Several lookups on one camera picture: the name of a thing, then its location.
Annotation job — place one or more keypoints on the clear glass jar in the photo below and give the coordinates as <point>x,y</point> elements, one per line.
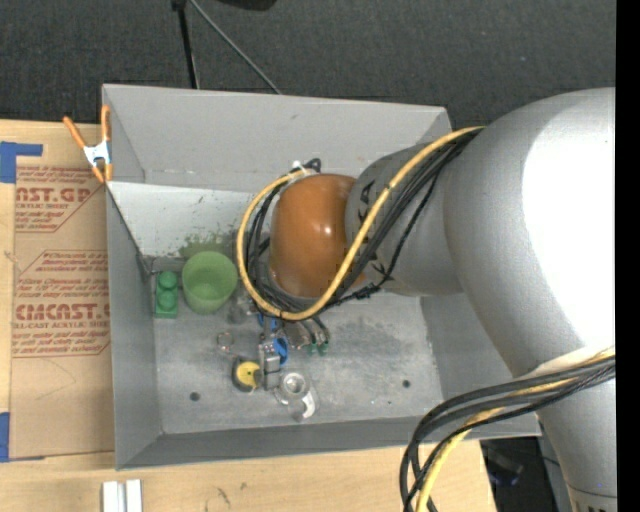
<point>296,392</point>

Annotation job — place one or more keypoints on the green plastic cup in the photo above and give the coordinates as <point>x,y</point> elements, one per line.
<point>209,282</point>

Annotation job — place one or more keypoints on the grey metal bin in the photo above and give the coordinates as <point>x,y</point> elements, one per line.
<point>360,365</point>

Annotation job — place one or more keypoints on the yellow and black round thing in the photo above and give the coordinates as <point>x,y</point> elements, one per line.
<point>245,372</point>

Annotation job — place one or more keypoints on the brown cardboard board red print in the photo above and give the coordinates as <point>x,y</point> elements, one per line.
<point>55,350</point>

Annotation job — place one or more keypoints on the green toy block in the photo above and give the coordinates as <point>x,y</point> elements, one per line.
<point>166,295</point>

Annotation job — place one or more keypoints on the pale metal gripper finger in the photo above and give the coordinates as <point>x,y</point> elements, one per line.
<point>273,374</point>
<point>265,351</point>

